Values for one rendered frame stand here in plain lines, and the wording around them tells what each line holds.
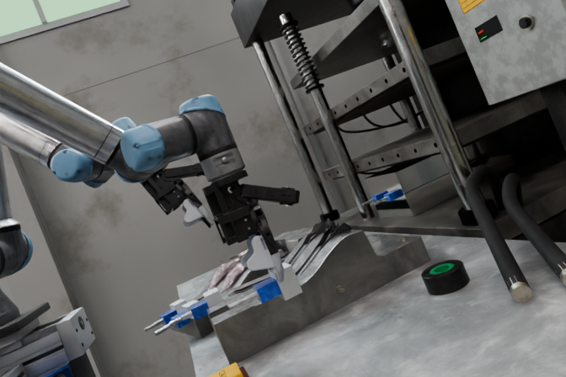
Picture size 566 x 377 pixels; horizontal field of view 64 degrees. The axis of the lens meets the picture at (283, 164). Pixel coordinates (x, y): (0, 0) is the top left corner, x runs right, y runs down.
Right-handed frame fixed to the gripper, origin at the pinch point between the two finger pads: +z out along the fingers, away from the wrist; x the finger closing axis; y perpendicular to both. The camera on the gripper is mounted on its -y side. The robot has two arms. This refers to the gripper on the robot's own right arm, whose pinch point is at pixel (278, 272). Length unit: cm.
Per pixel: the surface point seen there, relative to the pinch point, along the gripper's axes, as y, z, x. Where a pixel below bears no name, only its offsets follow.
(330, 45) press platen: -69, -57, -80
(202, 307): 14.9, 5.4, -27.0
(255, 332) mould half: 7.2, 11.2, -10.1
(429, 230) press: -57, 17, -42
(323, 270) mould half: -10.9, 5.9, -10.1
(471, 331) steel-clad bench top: -18.3, 14.9, 24.6
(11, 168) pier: 93, -86, -249
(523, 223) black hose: -43.8, 8.9, 12.7
